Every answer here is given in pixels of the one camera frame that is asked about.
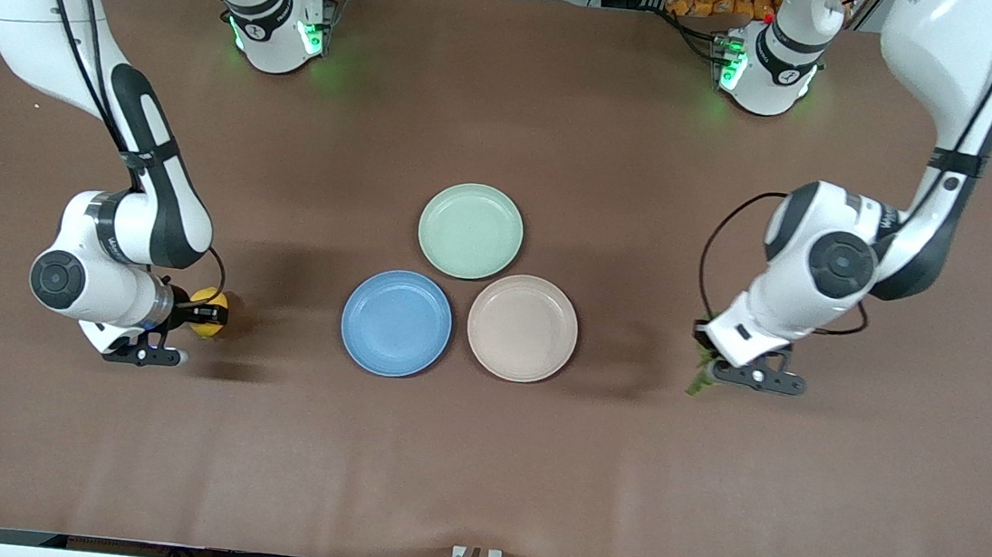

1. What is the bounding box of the yellow lemon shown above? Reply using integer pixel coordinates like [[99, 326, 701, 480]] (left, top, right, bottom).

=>
[[185, 284, 233, 342]]

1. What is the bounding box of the green lettuce leaf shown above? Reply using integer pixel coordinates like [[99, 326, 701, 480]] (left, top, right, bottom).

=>
[[683, 347, 719, 399]]

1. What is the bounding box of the beige plate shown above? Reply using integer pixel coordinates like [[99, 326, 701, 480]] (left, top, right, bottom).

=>
[[462, 269, 584, 388]]

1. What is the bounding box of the blue plate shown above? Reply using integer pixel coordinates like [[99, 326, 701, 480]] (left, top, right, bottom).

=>
[[336, 264, 458, 383]]

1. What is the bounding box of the green plate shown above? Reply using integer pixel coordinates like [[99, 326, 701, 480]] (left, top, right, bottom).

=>
[[414, 178, 529, 285]]

